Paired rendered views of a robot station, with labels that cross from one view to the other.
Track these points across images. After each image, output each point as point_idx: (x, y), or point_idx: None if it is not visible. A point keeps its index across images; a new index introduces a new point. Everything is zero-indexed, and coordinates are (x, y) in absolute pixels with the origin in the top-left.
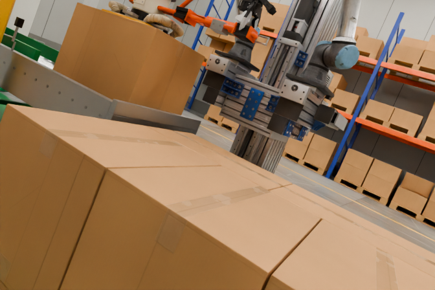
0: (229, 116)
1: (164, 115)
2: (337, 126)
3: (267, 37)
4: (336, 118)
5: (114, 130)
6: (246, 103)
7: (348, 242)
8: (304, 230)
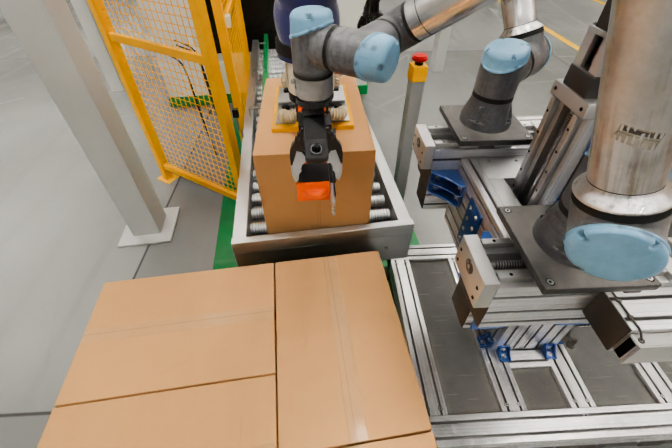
0: (450, 229)
1: (320, 237)
2: (658, 361)
3: (331, 201)
4: (628, 353)
5: (181, 303)
6: (463, 221)
7: None
8: None
